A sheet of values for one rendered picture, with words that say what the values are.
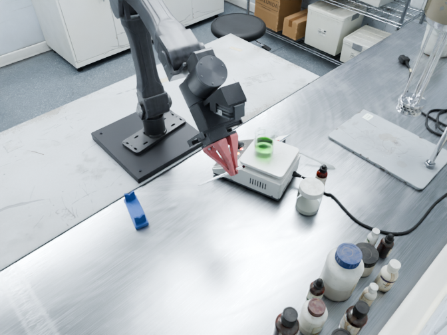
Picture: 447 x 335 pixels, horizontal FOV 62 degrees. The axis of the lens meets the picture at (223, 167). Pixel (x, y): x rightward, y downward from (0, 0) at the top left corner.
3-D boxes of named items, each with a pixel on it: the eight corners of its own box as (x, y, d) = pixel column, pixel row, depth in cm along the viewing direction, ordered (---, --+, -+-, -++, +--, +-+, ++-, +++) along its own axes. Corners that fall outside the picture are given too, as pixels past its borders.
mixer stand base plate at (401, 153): (326, 137, 112) (326, 135, 112) (362, 110, 122) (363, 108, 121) (420, 192, 97) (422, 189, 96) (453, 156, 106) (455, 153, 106)
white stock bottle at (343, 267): (328, 306, 75) (342, 275, 66) (311, 276, 80) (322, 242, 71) (358, 296, 77) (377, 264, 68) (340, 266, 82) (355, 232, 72)
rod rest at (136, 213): (124, 201, 95) (121, 192, 92) (136, 197, 96) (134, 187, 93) (136, 230, 89) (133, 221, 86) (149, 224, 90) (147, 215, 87)
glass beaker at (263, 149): (255, 163, 92) (257, 139, 87) (250, 149, 96) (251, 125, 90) (278, 160, 93) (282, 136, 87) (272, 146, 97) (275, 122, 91)
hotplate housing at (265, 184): (211, 175, 101) (210, 153, 96) (234, 147, 109) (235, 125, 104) (286, 206, 94) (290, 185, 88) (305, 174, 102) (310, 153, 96)
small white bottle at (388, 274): (373, 276, 80) (386, 254, 74) (389, 279, 79) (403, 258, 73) (374, 290, 78) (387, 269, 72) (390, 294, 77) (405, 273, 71)
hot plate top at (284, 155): (237, 163, 93) (237, 160, 93) (259, 136, 101) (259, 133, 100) (281, 180, 89) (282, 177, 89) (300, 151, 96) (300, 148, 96)
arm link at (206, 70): (241, 79, 65) (215, 16, 65) (198, 92, 62) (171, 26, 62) (219, 100, 76) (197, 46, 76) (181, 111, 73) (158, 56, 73)
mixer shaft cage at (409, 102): (390, 109, 99) (426, 16, 81) (402, 99, 102) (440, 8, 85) (414, 120, 96) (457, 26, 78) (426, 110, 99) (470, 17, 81)
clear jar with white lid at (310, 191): (323, 211, 93) (330, 189, 87) (304, 220, 91) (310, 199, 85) (308, 195, 96) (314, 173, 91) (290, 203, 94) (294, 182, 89)
